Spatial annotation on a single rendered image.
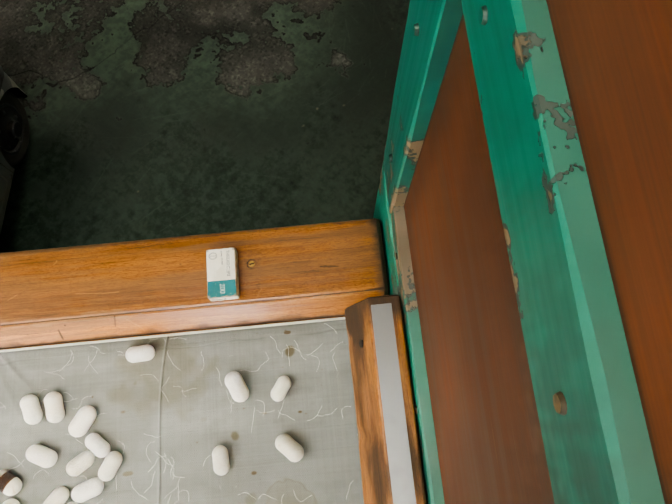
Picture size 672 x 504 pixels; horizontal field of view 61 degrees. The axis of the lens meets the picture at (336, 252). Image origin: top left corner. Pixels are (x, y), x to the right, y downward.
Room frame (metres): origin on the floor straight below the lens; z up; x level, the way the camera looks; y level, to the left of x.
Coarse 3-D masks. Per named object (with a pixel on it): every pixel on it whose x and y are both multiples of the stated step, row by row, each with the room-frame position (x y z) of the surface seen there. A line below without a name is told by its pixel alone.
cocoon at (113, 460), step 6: (108, 456) -0.04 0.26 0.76; (114, 456) -0.04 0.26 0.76; (120, 456) -0.04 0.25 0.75; (108, 462) -0.05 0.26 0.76; (114, 462) -0.05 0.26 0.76; (120, 462) -0.05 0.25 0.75; (102, 468) -0.05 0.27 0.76; (108, 468) -0.05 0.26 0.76; (114, 468) -0.05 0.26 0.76; (102, 474) -0.06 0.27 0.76; (108, 474) -0.06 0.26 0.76; (114, 474) -0.06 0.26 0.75; (102, 480) -0.06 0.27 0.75; (108, 480) -0.07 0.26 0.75
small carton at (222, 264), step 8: (224, 248) 0.20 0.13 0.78; (232, 248) 0.20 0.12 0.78; (208, 256) 0.19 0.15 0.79; (216, 256) 0.19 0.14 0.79; (224, 256) 0.19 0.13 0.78; (232, 256) 0.19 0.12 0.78; (208, 264) 0.18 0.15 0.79; (216, 264) 0.18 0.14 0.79; (224, 264) 0.18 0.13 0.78; (232, 264) 0.18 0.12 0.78; (208, 272) 0.17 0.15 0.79; (216, 272) 0.17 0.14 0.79; (224, 272) 0.17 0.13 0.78; (232, 272) 0.17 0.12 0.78; (208, 280) 0.16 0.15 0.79; (216, 280) 0.16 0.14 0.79; (224, 280) 0.16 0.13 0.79; (232, 280) 0.16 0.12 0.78; (208, 288) 0.15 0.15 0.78; (216, 288) 0.15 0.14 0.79; (224, 288) 0.15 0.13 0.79; (232, 288) 0.15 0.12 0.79; (208, 296) 0.14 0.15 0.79; (216, 296) 0.14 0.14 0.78; (224, 296) 0.14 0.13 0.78; (232, 296) 0.14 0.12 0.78
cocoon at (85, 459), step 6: (78, 456) -0.04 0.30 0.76; (84, 456) -0.04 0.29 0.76; (90, 456) -0.04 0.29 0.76; (72, 462) -0.04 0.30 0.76; (78, 462) -0.04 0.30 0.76; (84, 462) -0.04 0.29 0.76; (90, 462) -0.05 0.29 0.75; (66, 468) -0.05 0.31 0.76; (72, 468) -0.05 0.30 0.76; (78, 468) -0.05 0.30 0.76; (84, 468) -0.05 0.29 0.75; (72, 474) -0.06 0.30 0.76; (78, 474) -0.06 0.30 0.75
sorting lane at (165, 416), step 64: (320, 320) 0.11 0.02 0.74; (0, 384) 0.04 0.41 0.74; (64, 384) 0.04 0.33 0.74; (128, 384) 0.04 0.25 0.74; (192, 384) 0.04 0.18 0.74; (256, 384) 0.04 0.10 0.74; (320, 384) 0.04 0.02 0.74; (0, 448) -0.03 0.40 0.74; (64, 448) -0.03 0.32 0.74; (128, 448) -0.03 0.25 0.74; (192, 448) -0.03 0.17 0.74; (256, 448) -0.03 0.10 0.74; (320, 448) -0.04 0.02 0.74
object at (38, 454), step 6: (36, 444) -0.02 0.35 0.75; (30, 450) -0.03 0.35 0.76; (36, 450) -0.03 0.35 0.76; (42, 450) -0.03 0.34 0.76; (48, 450) -0.03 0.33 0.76; (30, 456) -0.04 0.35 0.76; (36, 456) -0.04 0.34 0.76; (42, 456) -0.04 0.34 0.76; (48, 456) -0.04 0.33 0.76; (54, 456) -0.04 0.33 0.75; (36, 462) -0.04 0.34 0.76; (42, 462) -0.04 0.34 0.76; (48, 462) -0.04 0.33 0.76; (54, 462) -0.04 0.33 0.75
